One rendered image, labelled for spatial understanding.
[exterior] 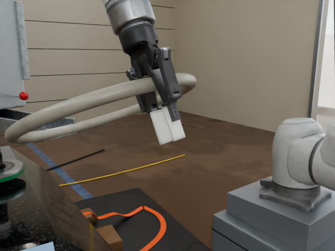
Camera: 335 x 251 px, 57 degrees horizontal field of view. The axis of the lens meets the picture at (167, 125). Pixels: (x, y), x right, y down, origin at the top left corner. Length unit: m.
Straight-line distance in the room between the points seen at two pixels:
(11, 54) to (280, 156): 1.02
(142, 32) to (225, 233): 0.79
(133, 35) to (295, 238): 0.75
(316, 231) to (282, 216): 0.10
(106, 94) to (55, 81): 6.01
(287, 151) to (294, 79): 4.67
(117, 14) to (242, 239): 0.82
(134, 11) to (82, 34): 6.17
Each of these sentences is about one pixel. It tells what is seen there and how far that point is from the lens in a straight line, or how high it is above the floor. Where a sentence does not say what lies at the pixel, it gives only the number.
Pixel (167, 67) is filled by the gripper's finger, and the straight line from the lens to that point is 0.59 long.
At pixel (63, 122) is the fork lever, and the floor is 1.15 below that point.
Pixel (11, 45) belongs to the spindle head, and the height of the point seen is 1.40.
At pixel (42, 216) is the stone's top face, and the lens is 1.09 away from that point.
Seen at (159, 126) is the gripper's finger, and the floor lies 1.22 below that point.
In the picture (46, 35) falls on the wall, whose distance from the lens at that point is 6.55.
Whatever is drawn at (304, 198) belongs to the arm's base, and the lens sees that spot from 1.11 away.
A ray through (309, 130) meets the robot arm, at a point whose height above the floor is 1.14.
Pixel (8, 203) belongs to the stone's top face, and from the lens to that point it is 1.22.
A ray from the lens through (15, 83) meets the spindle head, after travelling 1.31.
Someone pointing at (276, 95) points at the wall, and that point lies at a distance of 5.90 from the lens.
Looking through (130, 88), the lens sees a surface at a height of 1.30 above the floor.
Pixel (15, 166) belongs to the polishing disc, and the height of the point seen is 0.93.
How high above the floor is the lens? 1.37
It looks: 13 degrees down
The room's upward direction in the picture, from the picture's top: straight up
